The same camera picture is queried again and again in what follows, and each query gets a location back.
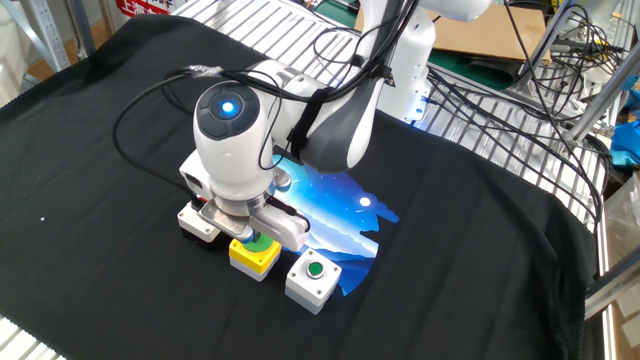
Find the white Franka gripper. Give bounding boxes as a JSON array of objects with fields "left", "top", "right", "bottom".
[{"left": 178, "top": 149, "right": 312, "bottom": 253}]

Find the yellow box green mushroom button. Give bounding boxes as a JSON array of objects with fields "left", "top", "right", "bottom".
[{"left": 228, "top": 232, "right": 284, "bottom": 283}]

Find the white box red button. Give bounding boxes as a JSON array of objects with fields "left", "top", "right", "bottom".
[{"left": 176, "top": 197, "right": 224, "bottom": 244}]

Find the white box small green button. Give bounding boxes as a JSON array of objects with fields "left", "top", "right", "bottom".
[{"left": 284, "top": 247, "right": 344, "bottom": 316}]

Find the black cloth with blue print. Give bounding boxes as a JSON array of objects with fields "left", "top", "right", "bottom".
[{"left": 0, "top": 13, "right": 601, "bottom": 360}]

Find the red white sign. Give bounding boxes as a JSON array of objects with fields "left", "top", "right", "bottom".
[{"left": 115, "top": 0, "right": 174, "bottom": 19}]

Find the brown cardboard sheet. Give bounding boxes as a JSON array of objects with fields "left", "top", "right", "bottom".
[{"left": 353, "top": 0, "right": 552, "bottom": 66}]

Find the clear plastic bag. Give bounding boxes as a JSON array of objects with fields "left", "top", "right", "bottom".
[{"left": 602, "top": 172, "right": 640, "bottom": 251}]

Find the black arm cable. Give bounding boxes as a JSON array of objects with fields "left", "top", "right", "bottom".
[{"left": 112, "top": 0, "right": 419, "bottom": 232}]

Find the black wrist velcro strap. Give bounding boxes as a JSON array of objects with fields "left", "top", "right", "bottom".
[{"left": 287, "top": 85, "right": 336, "bottom": 161}]

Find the dark metal post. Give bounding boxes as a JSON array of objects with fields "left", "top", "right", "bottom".
[{"left": 69, "top": 0, "right": 96, "bottom": 56}]

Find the perforated metal post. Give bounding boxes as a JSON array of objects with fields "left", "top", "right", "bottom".
[{"left": 0, "top": 0, "right": 71, "bottom": 74}]

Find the black cable bundle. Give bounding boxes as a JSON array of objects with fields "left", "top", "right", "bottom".
[{"left": 319, "top": 0, "right": 626, "bottom": 236}]

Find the aluminium frame post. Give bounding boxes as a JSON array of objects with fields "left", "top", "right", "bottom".
[{"left": 514, "top": 0, "right": 576, "bottom": 101}]

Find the aluminium frame profile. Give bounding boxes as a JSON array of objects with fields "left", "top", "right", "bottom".
[
  {"left": 583, "top": 259, "right": 640, "bottom": 321},
  {"left": 562, "top": 47, "right": 640, "bottom": 146}
]

